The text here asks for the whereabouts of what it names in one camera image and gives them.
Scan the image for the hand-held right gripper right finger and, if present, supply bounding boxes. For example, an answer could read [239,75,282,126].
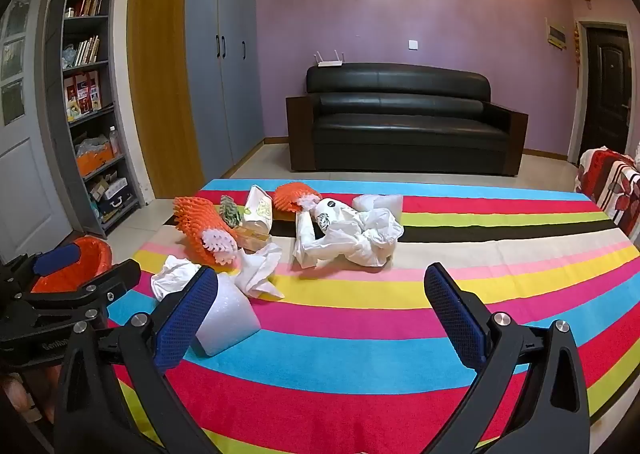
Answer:
[424,263,591,454]

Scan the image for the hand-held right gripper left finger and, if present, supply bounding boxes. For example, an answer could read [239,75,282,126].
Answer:
[54,264,219,454]

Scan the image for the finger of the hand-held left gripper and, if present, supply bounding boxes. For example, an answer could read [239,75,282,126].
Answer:
[15,258,142,322]
[0,243,83,285]

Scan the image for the orange lined trash bin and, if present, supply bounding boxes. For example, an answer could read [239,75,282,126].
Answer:
[27,235,114,296]

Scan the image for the green knitted cloth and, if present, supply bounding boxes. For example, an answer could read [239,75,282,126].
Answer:
[220,195,244,229]

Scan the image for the white paper bag dark logo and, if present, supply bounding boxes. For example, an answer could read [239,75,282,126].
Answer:
[293,198,361,269]

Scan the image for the orange foam net sleeve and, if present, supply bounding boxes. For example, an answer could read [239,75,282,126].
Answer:
[172,195,240,269]
[272,181,322,214]

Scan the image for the person's left hand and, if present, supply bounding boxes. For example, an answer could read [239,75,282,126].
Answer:
[0,373,43,425]

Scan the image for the crumpled white tissue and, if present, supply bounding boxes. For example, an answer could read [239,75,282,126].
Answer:
[150,255,202,304]
[234,243,286,300]

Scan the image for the colourful striped blanket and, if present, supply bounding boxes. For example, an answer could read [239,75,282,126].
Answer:
[107,178,640,454]

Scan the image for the black case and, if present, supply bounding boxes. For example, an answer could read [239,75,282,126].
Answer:
[97,191,136,225]

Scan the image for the white door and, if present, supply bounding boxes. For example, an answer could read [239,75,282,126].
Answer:
[0,0,75,265]

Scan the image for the cardboard boxes on shelf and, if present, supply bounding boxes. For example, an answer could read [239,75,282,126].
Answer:
[89,174,131,205]

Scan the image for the orange box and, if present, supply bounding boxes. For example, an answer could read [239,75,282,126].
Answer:
[75,137,115,177]

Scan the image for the tan cardboard piece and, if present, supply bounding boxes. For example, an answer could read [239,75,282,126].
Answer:
[232,225,272,251]

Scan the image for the crumpled white plastic bag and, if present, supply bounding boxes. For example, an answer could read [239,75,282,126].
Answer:
[320,208,405,269]

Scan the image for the white paper bag green print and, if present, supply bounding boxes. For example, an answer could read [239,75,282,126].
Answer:
[243,185,274,235]

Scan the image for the red gift bag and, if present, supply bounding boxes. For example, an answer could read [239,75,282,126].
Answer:
[64,70,102,121]

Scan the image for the grey bookshelf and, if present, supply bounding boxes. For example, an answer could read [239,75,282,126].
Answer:
[44,0,142,240]

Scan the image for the black leather sofa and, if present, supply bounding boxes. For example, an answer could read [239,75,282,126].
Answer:
[286,63,529,177]

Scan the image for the red floral cloth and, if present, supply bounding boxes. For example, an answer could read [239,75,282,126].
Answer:
[574,147,640,245]

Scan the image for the row of books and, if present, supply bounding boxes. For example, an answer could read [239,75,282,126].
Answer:
[62,36,101,68]
[65,0,103,18]

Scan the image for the wooden wardrobe with blue doors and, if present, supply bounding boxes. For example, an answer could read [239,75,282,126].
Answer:
[126,0,266,200]

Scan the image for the dark brown door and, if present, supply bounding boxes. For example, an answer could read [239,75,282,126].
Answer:
[580,23,632,166]

